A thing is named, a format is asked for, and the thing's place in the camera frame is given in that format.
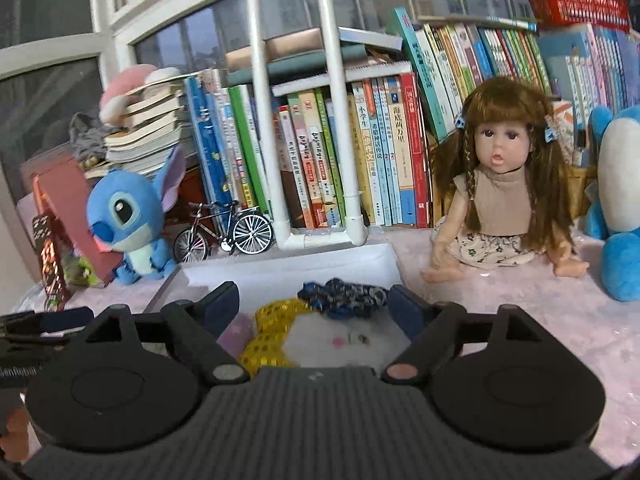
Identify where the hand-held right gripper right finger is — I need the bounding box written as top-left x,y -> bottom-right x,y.
382,284 -> 567,385

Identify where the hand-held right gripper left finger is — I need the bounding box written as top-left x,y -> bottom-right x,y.
65,281 -> 251,385

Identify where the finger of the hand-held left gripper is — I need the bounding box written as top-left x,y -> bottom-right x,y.
0,307 -> 95,337
0,335 -> 72,362

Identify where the purple fluffy plush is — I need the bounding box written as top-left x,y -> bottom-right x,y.
217,315 -> 258,361

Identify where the yellow sequin bow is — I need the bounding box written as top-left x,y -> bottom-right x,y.
237,297 -> 308,378

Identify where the black blue scrunchie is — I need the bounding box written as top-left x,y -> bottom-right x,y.
297,277 -> 391,321

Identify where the white cardboard box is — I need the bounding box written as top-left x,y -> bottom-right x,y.
142,243 -> 406,323

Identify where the white fluffy plush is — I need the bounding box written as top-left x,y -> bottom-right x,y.
285,312 -> 413,371

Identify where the miniature black bicycle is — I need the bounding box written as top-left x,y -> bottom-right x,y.
172,200 -> 275,263

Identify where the pink snowflake tablecloth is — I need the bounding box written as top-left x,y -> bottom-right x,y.
10,225 -> 640,461

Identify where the blue alien plush toy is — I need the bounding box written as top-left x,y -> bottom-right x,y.
86,145 -> 187,287

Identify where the long-haired baby doll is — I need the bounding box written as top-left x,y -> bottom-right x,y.
420,76 -> 591,286

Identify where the row of upright books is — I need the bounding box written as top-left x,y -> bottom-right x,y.
185,7 -> 640,231

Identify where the grey cloth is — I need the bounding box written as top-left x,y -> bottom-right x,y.
69,112 -> 118,166

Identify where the stack of thick books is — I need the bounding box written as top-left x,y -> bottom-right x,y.
82,72 -> 201,181

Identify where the pink white plush toy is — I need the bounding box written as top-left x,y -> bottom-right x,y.
99,64 -> 183,123

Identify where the pile of large flat books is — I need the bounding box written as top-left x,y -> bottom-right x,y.
224,25 -> 417,97

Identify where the blue white-faced plush toy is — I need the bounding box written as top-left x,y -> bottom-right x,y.
584,105 -> 640,303

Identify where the red plastic basket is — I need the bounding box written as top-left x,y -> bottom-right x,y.
521,0 -> 632,31

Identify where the white pipe frame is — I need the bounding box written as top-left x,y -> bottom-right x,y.
245,0 -> 368,251

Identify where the white window frame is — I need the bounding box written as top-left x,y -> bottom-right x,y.
0,0 -> 326,92

